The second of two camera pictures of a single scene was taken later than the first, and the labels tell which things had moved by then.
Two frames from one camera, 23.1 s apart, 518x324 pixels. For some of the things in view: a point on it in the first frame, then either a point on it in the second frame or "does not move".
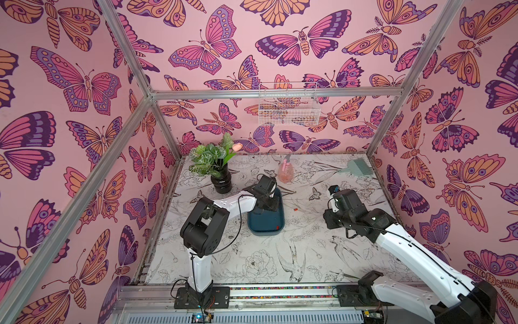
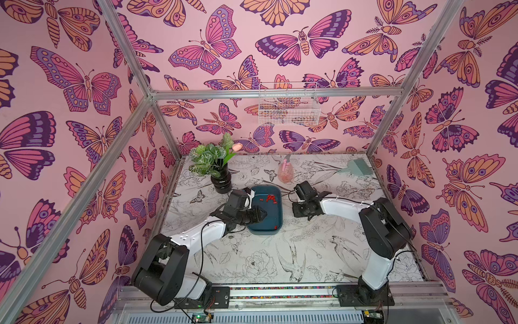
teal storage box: [267, 223] does not move
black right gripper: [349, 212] → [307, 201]
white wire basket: [289, 104] does not move
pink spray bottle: [286, 172] does not move
